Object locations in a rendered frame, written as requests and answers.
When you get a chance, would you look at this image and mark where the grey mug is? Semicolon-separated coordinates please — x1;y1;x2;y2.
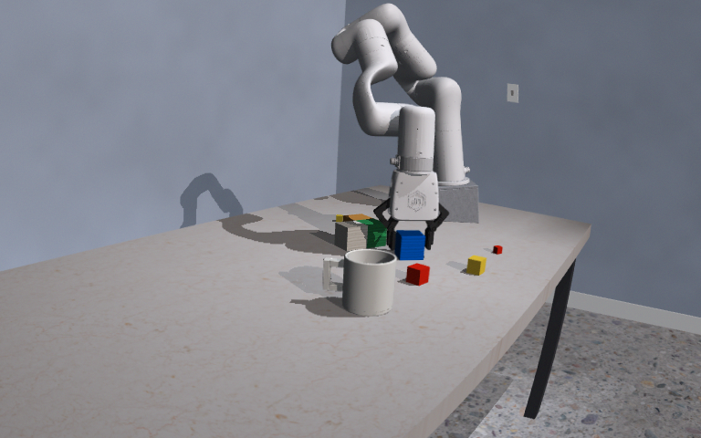
323;249;397;316

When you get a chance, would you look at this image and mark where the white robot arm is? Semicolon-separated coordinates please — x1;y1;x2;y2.
331;4;470;186

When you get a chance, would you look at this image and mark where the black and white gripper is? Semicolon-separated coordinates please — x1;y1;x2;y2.
373;168;449;250

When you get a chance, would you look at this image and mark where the green cube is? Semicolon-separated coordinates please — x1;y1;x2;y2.
356;219;387;248

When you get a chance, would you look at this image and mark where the blue cube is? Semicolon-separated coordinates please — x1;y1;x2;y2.
394;230;425;260

